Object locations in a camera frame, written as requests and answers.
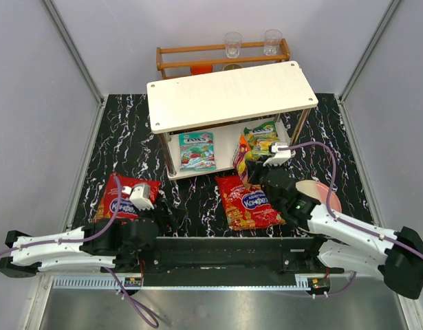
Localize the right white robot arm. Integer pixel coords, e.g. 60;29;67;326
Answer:
247;161;423;300

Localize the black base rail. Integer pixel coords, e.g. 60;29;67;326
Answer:
96;237;326;289

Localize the olive round lid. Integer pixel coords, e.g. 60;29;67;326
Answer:
222;63;243;72

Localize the black marble mat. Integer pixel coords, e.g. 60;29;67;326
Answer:
72;93;373;237

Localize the red konfety candy bag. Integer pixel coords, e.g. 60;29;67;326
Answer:
93;173;161;223
215;175;285;230

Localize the teal Fox's mint candy bag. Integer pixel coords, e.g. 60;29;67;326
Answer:
179;132;216;171

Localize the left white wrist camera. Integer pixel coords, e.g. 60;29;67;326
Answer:
122;183;155;211

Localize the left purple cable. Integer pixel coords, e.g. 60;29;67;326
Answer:
0;177;160;328

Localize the white two-tier shelf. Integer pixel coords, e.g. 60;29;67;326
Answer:
147;61;318;180

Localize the brown wooden rack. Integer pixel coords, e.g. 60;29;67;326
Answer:
155;38;291;80

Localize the left clear drinking glass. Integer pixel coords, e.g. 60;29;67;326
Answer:
224;32;242;58

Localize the orange round object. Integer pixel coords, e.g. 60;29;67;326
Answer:
190;65;213;75

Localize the orange Fox's candy bag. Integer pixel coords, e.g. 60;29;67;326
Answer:
232;134;252;189

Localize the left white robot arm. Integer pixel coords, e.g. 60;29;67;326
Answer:
0;197;186;278

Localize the cream floral plate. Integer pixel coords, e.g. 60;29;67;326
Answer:
296;180;342;212

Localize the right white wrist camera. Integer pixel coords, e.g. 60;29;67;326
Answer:
263;142;292;167

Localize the right red Konfety candy bag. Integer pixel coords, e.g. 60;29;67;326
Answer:
215;175;285;230

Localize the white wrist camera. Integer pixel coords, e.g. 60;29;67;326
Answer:
263;142;292;167
122;183;155;211

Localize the green yellow Fox's candy bag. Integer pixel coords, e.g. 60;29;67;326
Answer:
243;121;280;160

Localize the left red Konfety candy bag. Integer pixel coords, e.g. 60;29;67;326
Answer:
93;173;161;223

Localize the right clear drinking glass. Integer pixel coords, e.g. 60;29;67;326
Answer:
263;29;282;56

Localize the clear drinking glass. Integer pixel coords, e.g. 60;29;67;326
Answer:
224;32;242;58
263;29;282;56

